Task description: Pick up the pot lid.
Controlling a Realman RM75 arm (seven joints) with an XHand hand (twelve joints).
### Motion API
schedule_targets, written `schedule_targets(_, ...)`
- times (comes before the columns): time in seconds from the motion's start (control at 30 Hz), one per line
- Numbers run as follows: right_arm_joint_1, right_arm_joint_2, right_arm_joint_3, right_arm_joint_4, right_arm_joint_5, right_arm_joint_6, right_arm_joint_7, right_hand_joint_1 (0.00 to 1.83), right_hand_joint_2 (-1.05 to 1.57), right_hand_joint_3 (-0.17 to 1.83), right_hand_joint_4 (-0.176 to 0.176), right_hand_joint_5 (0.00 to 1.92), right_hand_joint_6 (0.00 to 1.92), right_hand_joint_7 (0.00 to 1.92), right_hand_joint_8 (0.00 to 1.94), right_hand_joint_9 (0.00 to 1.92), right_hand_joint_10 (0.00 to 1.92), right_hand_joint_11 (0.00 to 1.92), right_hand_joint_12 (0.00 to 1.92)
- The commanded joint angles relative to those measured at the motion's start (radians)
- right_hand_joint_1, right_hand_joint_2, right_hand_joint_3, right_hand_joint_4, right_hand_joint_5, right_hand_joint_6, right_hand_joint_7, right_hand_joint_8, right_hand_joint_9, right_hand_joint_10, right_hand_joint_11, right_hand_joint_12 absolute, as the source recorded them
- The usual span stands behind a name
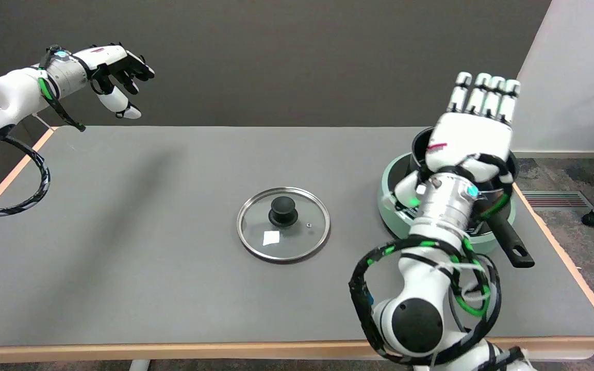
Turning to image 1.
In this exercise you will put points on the glass pot lid black knob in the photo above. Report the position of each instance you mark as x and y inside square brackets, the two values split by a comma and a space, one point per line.
[297, 242]

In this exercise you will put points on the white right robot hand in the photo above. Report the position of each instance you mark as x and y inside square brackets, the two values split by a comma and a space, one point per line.
[469, 139]

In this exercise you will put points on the floor vent grille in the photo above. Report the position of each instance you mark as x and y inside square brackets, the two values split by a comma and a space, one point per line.
[555, 200]

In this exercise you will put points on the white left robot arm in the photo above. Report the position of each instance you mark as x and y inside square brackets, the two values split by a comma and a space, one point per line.
[13, 93]

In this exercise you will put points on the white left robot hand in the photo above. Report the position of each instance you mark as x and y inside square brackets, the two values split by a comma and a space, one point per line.
[106, 56]

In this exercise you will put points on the mint green induction cooker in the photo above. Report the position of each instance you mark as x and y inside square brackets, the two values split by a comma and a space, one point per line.
[387, 206]

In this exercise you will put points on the grey table mat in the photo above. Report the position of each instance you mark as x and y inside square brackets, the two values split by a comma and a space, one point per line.
[121, 257]

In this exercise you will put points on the white table leg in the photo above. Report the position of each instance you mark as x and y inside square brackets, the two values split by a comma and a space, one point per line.
[139, 366]

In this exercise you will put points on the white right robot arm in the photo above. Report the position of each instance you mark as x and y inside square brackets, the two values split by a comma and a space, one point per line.
[444, 206]

